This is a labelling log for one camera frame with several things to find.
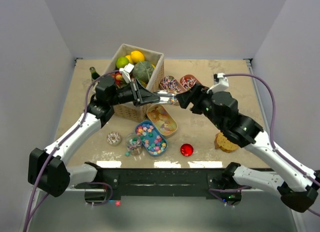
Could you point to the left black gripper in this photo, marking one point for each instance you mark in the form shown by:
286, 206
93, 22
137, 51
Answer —
144, 95

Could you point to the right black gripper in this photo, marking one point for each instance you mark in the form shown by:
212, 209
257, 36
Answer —
196, 95

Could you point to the clear glass jar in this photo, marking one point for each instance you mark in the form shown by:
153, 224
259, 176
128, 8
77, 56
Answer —
134, 144

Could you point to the silver metal scoop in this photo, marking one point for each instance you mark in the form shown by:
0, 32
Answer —
167, 97

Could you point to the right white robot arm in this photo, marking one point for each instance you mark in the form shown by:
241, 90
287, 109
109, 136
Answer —
296, 185

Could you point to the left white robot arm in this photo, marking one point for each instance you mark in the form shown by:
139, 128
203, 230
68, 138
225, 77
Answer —
47, 167

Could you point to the yellow tray gummy candies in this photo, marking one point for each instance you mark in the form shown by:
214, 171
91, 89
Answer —
162, 120

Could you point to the blue tray star candies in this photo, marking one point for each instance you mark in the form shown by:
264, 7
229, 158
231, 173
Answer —
152, 140

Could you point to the pink tray of lollipops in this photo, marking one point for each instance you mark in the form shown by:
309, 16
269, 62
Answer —
188, 81

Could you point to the pink tray swirl lollipops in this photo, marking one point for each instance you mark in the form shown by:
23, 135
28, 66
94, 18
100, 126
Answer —
171, 85

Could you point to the green cantaloupe melon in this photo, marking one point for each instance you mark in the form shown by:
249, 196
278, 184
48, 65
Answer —
143, 71

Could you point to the green lime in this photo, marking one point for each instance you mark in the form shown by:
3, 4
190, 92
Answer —
121, 62

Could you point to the yellow lemon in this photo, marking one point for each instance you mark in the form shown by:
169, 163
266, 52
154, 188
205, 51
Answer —
137, 56

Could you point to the sprinkled donut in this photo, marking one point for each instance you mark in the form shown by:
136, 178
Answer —
114, 138

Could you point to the green glass bottle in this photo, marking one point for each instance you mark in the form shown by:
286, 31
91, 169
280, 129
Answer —
94, 74

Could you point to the bread slice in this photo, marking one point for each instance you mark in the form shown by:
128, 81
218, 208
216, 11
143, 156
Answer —
222, 143

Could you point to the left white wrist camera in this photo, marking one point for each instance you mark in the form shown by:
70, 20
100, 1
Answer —
126, 72

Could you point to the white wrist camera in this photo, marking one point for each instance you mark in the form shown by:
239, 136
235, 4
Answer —
126, 72
220, 84

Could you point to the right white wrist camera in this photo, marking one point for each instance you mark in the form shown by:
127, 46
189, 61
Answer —
220, 84

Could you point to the black base mount frame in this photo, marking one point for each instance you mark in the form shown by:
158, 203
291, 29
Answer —
210, 183

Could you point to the aluminium rail frame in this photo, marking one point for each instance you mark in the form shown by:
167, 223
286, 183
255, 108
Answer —
35, 201

